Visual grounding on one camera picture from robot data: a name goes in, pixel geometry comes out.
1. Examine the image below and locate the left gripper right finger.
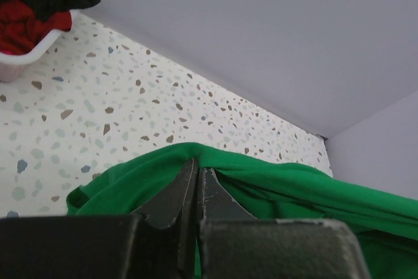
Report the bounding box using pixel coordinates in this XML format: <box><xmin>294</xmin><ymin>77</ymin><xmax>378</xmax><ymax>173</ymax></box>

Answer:
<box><xmin>199</xmin><ymin>168</ymin><xmax>369</xmax><ymax>278</ymax></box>

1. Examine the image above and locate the green t shirt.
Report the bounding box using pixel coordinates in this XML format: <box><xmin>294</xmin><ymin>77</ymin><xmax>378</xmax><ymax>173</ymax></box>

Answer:
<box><xmin>66</xmin><ymin>142</ymin><xmax>417</xmax><ymax>278</ymax></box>

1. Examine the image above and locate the red t shirt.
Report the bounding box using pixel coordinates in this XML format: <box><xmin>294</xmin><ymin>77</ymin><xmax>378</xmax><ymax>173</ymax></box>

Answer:
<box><xmin>1</xmin><ymin>0</ymin><xmax>72</xmax><ymax>56</ymax></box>

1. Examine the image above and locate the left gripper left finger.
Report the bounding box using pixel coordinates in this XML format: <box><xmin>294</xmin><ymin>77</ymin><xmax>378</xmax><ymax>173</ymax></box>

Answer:
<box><xmin>1</xmin><ymin>159</ymin><xmax>198</xmax><ymax>278</ymax></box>

